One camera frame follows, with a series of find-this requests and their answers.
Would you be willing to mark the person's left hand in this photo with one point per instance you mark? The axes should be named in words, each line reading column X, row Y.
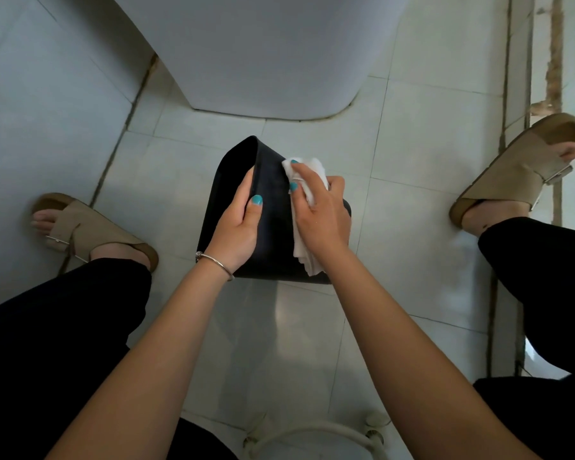
column 235, row 234

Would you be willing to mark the person's right hand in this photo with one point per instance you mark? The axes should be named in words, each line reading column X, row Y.
column 323, row 220

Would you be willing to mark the black plastic waste bin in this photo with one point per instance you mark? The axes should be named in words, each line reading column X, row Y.
column 273, row 220

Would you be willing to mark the white cleaning cloth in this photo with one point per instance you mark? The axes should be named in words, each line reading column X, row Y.
column 306, row 172

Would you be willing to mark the person's right forearm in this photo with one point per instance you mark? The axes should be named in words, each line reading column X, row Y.
column 426, row 364

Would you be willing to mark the person's left forearm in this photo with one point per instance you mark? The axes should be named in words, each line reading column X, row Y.
column 134, row 368

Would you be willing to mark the person's left beige sandal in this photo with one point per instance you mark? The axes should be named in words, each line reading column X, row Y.
column 86, row 229

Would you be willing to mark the person's beige sandal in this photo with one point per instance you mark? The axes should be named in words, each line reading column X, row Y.
column 86, row 229
column 512, row 172

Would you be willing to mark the person's right beige sandal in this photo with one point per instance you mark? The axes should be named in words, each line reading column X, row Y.
column 512, row 172

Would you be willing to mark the person's black trousers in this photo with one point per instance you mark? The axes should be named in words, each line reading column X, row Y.
column 546, row 282

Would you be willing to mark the white toilet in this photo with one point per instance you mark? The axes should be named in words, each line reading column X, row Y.
column 268, row 52

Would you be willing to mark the white door threshold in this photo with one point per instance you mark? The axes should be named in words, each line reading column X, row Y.
column 536, row 57

